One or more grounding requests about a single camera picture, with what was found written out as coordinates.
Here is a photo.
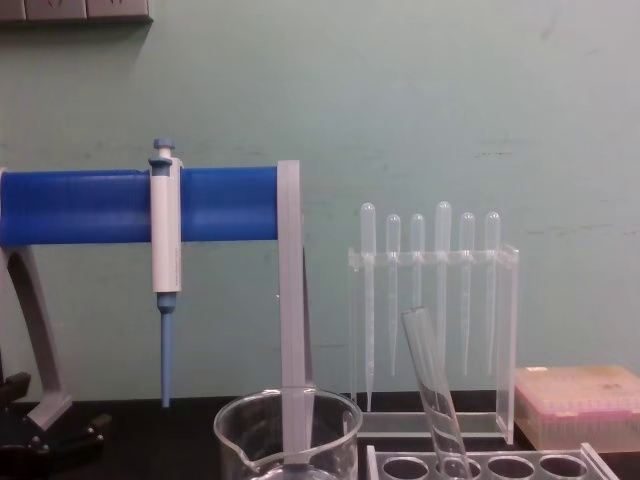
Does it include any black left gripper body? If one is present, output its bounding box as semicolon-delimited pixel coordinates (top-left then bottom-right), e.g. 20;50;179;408
0;399;80;459

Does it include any clear glass beaker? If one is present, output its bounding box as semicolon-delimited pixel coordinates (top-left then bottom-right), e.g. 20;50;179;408
213;384;364;480

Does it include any blue and grey pipette stand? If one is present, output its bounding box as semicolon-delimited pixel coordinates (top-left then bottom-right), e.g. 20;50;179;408
0;159;318;469

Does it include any white and blue micropipette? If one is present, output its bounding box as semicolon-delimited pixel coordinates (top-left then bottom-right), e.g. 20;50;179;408
147;137;184;409

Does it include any long clear plastic transfer pipette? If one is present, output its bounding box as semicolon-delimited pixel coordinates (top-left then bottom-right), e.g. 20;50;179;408
433;200;452;396
359;201;377;412

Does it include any clear glass test tube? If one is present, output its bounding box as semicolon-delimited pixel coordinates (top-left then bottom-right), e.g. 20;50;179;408
401;305;472;477

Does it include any short clear plastic transfer pipette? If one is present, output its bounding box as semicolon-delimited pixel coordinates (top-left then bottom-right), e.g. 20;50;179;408
409;213;427;321
483;210;503;377
385;213;402;377

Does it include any clear acrylic test tube rack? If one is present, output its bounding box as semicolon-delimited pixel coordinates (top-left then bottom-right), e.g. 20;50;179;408
364;441;627;480

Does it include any clear acrylic pipette rack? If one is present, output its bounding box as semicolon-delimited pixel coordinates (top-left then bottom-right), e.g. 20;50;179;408
346;242;521;447

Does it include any pink pipette tip box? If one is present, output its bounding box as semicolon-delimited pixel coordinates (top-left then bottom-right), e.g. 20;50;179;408
514;364;640;454

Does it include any grey wall socket plate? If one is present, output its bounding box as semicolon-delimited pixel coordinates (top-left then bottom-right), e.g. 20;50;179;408
25;0;88;19
86;0;151;18

